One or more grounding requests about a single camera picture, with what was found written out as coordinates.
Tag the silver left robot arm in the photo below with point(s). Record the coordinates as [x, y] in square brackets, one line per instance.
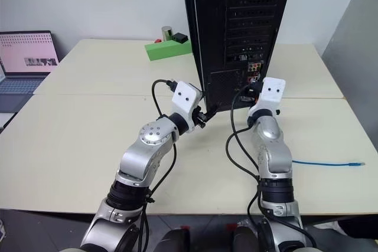
[141, 160]

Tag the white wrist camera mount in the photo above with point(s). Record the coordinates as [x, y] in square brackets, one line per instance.
[273, 91]
[184, 98]

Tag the silver metal cylinder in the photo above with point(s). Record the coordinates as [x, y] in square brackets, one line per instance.
[167, 33]

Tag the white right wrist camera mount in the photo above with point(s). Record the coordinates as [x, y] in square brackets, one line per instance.
[273, 91]

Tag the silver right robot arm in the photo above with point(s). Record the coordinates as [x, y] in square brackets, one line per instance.
[273, 151]

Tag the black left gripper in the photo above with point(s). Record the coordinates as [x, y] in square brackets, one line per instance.
[200, 119]

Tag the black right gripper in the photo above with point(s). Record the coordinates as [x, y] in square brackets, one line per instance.
[253, 90]

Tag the black computer tower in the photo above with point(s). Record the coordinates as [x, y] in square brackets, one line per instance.
[254, 27]

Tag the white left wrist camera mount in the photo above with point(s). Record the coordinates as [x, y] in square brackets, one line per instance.
[184, 98]

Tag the small black box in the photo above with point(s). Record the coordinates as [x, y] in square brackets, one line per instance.
[180, 37]

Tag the green rectangular box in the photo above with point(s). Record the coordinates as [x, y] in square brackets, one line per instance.
[168, 49]

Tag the grey partition panel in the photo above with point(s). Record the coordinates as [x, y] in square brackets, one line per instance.
[354, 42]

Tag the open laptop with pink screen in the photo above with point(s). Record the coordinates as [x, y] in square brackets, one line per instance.
[26, 57]

